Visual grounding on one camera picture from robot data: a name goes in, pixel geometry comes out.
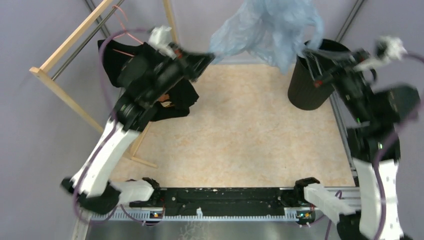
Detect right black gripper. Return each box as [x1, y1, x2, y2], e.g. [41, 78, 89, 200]
[297, 46, 367, 120]

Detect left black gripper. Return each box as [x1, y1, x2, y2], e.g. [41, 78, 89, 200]
[148, 40, 216, 101]

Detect black ribbed trash bin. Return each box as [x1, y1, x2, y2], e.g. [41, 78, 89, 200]
[287, 39, 351, 111]

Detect blue plastic trash bag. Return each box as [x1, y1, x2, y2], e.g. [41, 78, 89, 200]
[208, 0, 325, 74]

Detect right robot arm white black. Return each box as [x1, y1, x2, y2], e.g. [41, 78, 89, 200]
[293, 43, 423, 240]

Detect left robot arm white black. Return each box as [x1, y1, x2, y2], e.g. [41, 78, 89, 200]
[61, 49, 215, 215]

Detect black printed t-shirt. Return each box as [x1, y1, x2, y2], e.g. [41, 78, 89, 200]
[103, 40, 199, 122]

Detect metal hanging rod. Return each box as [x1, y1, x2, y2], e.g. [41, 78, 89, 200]
[51, 0, 124, 82]

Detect wooden clothes rack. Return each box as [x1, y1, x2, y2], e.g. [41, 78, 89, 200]
[30, 0, 178, 170]

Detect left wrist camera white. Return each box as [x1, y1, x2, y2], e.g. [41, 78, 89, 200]
[147, 25, 177, 59]

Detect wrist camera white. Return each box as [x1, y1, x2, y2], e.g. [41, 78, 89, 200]
[147, 25, 177, 59]
[353, 35, 408, 72]

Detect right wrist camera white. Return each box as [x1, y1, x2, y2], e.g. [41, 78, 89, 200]
[353, 35, 408, 72]

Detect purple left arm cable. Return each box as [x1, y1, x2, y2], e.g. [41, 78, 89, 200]
[71, 27, 153, 227]

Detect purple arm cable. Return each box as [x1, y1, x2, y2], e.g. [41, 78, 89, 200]
[324, 52, 424, 240]
[71, 27, 153, 227]

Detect pink wire hanger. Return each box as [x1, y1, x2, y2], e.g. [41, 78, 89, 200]
[112, 5, 144, 57]

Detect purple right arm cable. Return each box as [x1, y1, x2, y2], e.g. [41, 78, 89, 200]
[324, 52, 424, 240]

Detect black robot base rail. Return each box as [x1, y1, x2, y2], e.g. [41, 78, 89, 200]
[129, 187, 316, 220]

